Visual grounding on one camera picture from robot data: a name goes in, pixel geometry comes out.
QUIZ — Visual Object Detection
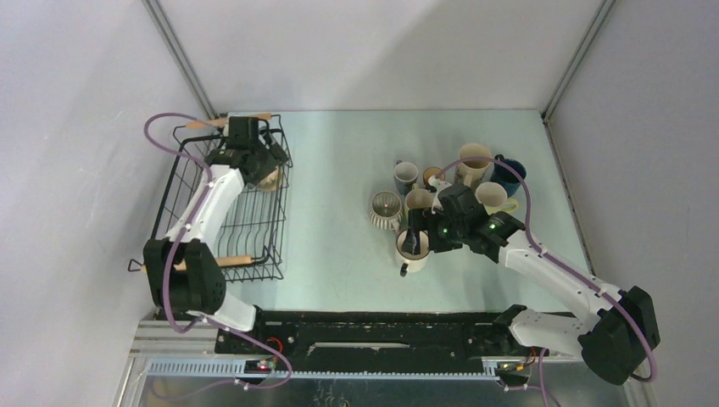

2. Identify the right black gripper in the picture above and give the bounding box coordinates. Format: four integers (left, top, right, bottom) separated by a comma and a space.
401, 208, 466, 256

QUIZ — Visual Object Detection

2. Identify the light green cup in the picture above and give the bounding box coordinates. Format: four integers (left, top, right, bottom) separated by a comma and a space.
404, 183, 435, 220

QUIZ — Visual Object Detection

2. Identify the peach teapot-shaped cup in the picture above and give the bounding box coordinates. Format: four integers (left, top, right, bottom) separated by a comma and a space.
257, 166, 282, 192

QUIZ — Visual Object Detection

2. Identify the white ribbed mug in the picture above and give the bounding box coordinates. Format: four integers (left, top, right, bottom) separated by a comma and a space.
368, 191, 404, 234

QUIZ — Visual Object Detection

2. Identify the grey-blue small cup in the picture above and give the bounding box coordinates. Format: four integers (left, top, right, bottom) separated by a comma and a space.
393, 160, 419, 196

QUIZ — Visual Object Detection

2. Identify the small orange cup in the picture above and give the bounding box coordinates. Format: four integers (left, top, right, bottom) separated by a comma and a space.
422, 166, 446, 189

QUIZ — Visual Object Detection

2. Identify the seashell coral print mug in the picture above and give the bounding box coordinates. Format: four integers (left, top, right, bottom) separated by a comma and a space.
454, 143, 493, 190

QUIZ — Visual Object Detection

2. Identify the yellow-green cup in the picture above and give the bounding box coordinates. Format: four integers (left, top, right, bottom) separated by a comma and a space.
475, 181, 519, 215

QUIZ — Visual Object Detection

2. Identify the dark blue mug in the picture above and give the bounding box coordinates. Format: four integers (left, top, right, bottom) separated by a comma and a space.
489, 154, 527, 198

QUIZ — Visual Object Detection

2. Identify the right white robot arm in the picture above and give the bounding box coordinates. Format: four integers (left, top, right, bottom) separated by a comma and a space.
397, 184, 660, 385

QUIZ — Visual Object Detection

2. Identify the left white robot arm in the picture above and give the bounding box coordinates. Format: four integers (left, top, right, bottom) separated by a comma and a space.
143, 113, 290, 354

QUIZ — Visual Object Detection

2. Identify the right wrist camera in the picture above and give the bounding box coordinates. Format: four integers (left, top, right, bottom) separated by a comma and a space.
428, 176, 452, 213

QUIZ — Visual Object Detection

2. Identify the black wire dish rack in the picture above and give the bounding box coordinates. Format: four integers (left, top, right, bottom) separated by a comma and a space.
152, 114, 293, 282

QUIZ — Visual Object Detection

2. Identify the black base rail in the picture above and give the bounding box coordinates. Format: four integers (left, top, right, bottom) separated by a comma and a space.
213, 309, 580, 378

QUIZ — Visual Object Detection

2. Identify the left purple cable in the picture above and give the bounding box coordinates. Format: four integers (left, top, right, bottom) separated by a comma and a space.
143, 113, 293, 391

